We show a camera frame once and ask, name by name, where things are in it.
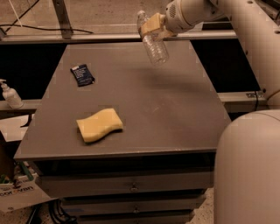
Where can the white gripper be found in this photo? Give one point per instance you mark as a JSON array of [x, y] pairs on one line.
[[174, 17]]

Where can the clear plastic water bottle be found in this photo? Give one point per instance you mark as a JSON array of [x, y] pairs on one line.
[[155, 49]]

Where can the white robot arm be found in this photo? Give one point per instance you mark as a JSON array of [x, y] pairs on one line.
[[247, 163]]

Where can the white pump dispenser bottle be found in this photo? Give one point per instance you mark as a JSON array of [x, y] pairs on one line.
[[11, 96]]

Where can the dark blue snack packet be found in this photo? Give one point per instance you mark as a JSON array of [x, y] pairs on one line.
[[82, 75]]

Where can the grey drawer cabinet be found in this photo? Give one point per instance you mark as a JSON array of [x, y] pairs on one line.
[[153, 171]]

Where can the yellow sponge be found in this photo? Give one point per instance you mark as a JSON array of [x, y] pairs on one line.
[[99, 125]]

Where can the white paper sheet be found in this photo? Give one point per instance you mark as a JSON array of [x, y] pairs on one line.
[[13, 129]]

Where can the white cardboard box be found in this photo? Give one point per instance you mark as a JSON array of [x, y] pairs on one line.
[[26, 194]]

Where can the metal frame rail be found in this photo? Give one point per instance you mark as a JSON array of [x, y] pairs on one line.
[[224, 27]]

